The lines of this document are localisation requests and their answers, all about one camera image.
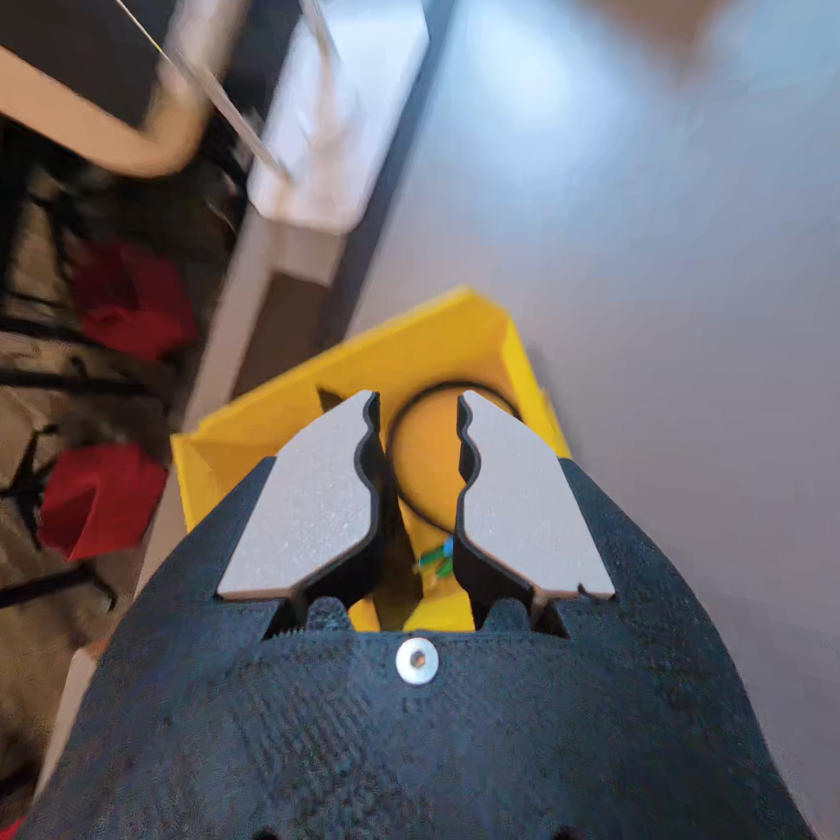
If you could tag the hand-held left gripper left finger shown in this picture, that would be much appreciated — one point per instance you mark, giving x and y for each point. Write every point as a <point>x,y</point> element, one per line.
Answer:
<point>302,518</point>

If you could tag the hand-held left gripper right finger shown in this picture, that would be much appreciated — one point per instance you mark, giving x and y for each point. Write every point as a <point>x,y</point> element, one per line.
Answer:
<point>531,518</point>

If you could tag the yellow plastic bin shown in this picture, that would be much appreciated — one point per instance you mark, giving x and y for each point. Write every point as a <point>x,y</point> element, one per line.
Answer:
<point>426,341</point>

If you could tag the red bag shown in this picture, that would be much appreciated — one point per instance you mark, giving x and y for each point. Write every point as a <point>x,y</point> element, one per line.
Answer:
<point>98,499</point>
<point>131,302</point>

